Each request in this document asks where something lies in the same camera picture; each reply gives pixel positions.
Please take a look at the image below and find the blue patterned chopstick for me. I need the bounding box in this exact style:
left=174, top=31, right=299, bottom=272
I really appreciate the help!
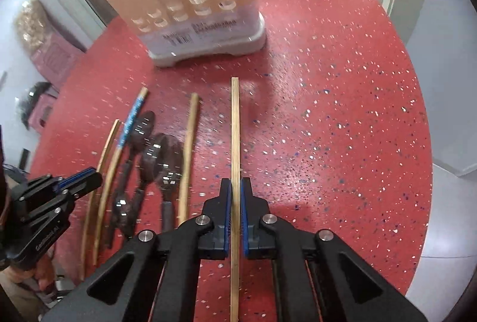
left=92, top=86, right=149, bottom=267

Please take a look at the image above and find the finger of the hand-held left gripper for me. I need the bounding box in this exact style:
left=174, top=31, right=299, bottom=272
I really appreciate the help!
left=52, top=167, right=95, bottom=192
left=61, top=171, right=103, bottom=201

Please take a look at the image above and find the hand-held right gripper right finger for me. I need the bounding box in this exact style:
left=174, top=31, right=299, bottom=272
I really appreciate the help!
left=240, top=177, right=427, bottom=322

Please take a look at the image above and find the person's left hand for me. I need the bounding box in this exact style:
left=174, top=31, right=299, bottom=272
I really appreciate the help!
left=0, top=255, right=58, bottom=308

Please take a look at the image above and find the beige utensil holder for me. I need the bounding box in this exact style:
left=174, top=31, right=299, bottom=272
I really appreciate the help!
left=102, top=0, right=266, bottom=68

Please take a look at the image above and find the wooden chopstick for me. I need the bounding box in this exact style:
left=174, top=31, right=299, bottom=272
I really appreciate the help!
left=79, top=119, right=122, bottom=281
left=230, top=77, right=241, bottom=322
left=176, top=92, right=201, bottom=229

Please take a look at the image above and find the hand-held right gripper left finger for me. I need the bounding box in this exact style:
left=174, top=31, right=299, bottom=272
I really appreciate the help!
left=41, top=177, right=232, bottom=322

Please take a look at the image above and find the dark translucent spoon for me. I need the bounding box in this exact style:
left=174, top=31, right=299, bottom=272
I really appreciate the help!
left=154, top=135, right=184, bottom=233
left=121, top=134, right=166, bottom=238
left=106, top=111, right=156, bottom=246
left=112, top=193, right=131, bottom=229

